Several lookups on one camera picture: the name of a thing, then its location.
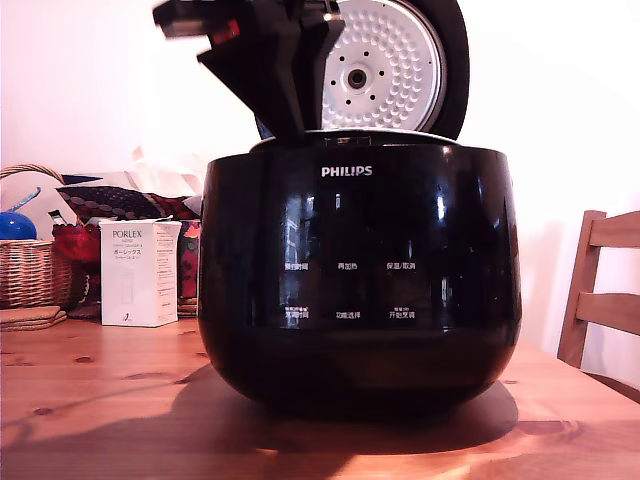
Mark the blue ball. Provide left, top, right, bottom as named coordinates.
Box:
left=0, top=211, right=39, bottom=242

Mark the white cloth with blue print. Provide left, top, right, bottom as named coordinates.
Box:
left=0, top=169, right=81, bottom=241

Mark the woven wicker basket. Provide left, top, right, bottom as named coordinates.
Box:
left=0, top=164, right=76, bottom=311

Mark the dark dotted red floral cloth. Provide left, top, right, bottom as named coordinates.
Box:
left=55, top=184, right=204, bottom=227

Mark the dark floral box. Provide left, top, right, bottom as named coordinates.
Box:
left=176, top=218, right=204, bottom=306

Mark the black rice cooker pot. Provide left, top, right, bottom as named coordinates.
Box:
left=248, top=128, right=454, bottom=151

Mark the black Philips rice cooker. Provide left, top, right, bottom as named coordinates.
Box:
left=197, top=142, right=524, bottom=419

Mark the wooden chair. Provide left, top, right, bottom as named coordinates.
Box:
left=556, top=209, right=640, bottom=392

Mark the white Porlex cardboard box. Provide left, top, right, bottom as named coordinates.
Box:
left=98, top=216, right=183, bottom=329

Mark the white crumpled bag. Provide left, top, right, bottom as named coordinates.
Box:
left=64, top=147, right=211, bottom=199

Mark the black rice cooker lid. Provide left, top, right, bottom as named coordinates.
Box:
left=252, top=0, right=472, bottom=147

